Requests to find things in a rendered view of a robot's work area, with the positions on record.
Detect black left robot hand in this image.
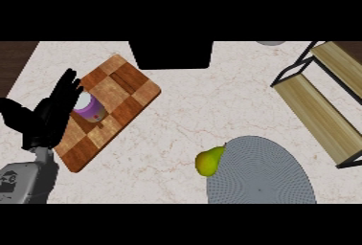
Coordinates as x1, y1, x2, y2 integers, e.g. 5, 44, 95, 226
0, 67, 85, 151

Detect wooden tiered shelf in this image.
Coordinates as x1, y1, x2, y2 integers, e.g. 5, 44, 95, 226
269, 40, 362, 169

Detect purple can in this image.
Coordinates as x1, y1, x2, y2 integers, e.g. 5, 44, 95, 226
73, 91, 110, 124

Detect checkered wooden cutting board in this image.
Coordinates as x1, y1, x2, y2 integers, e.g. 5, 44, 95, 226
52, 54, 163, 174

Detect black appliance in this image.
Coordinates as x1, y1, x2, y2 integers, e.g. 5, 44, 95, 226
127, 40, 215, 71

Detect green pear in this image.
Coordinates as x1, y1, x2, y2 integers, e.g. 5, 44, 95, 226
195, 145, 228, 178

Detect grey round object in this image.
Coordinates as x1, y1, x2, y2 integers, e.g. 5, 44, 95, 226
255, 40, 289, 47

